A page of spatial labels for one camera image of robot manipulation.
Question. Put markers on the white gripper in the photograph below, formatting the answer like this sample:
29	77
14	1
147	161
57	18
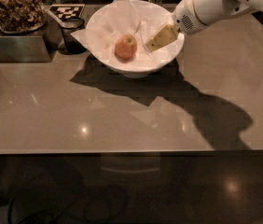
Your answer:
185	16

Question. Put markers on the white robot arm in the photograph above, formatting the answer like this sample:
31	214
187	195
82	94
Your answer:
217	10

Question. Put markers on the red orange apple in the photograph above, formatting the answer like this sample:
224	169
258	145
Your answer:
126	47

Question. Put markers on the white bowl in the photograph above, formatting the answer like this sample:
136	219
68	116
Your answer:
137	66

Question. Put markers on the white paper napkin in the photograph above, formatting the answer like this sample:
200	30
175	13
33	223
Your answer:
119	22

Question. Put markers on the dark glass cup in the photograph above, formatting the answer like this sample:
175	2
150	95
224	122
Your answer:
68	26

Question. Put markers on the black white marker tag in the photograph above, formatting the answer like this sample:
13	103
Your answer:
66	11

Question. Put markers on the metal box stand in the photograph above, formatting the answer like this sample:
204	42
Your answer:
35	47

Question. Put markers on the tray of nut snacks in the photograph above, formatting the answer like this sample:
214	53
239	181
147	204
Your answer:
21	16

